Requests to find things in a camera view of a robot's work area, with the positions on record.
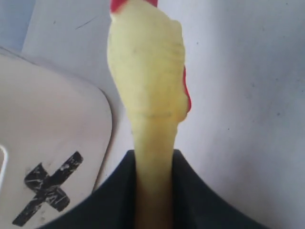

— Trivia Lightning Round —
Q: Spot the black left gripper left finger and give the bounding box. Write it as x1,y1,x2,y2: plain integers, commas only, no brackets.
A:
43,150,136,229

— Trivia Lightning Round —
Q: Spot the cream bin marked X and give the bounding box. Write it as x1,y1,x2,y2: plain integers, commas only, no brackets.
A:
0,46,114,229

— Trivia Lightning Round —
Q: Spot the whole rubber chicken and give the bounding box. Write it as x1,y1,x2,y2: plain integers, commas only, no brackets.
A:
107,0,191,229

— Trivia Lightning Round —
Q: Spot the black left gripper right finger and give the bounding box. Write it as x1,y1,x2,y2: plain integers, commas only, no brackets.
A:
172,149,267,229

